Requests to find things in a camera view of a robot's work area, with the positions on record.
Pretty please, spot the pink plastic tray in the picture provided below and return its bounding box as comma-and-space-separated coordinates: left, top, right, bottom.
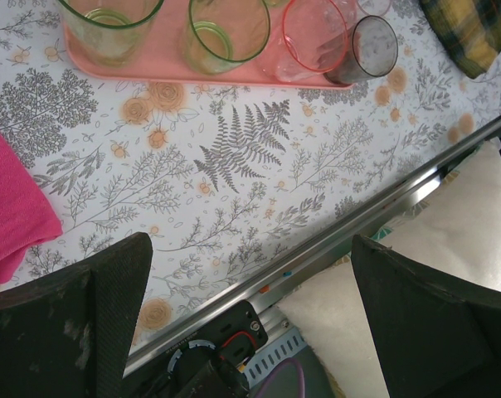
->
61, 0, 356, 91

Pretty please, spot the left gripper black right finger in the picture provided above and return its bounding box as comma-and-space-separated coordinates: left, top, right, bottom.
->
351, 233, 501, 398

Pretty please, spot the short small clear glass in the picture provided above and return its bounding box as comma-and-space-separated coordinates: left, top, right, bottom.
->
356, 0, 393, 18

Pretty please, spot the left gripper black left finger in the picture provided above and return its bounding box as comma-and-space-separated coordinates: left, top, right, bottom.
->
0, 231, 155, 398

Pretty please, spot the cream cushion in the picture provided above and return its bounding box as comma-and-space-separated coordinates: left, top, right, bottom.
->
275, 140, 501, 398

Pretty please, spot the short pink glass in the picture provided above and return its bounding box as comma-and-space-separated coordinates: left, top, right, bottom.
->
274, 0, 350, 83

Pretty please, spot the grey slotted cable duct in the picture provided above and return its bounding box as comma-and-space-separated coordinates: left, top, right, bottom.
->
237, 325, 309, 378

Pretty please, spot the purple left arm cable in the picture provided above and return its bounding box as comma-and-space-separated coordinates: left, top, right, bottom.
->
254, 357, 306, 398

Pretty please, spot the short wide green glass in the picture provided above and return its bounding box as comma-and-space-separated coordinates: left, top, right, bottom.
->
186, 0, 272, 76

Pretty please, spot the tall green glass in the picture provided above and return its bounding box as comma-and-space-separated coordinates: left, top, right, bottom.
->
57, 0, 168, 68

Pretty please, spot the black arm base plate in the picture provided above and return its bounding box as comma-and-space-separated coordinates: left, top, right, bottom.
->
192, 298, 270, 362

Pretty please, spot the aluminium frame rail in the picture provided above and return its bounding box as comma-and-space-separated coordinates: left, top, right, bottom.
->
124, 106, 501, 376

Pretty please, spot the yellow black plaid cloth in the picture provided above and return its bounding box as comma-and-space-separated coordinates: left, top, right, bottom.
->
418, 0, 501, 80

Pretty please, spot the floral tablecloth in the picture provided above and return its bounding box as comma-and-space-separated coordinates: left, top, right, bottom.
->
0, 0, 501, 362

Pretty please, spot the magenta cloth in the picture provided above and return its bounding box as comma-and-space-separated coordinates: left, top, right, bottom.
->
0, 112, 65, 286

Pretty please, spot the short dark grey glass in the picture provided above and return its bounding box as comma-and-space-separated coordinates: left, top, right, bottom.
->
323, 15, 400, 89

